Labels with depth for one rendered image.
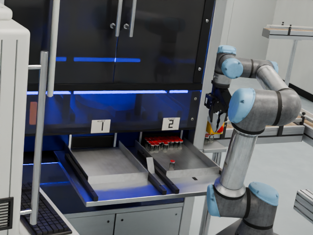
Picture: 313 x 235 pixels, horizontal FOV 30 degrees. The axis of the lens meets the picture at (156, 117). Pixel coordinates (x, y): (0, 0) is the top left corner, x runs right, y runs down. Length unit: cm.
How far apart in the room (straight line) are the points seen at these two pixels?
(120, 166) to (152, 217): 45
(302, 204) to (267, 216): 123
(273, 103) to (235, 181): 33
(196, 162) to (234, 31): 570
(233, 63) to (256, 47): 629
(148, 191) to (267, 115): 66
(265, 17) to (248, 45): 46
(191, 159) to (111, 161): 38
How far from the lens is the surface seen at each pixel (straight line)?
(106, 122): 255
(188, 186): 242
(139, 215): 283
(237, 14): 823
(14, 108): 183
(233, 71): 225
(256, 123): 192
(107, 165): 251
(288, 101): 193
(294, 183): 490
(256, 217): 220
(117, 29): 237
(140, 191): 232
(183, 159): 267
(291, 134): 324
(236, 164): 203
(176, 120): 268
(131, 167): 251
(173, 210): 290
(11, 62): 178
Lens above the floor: 192
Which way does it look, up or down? 19 degrees down
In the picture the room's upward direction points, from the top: 8 degrees clockwise
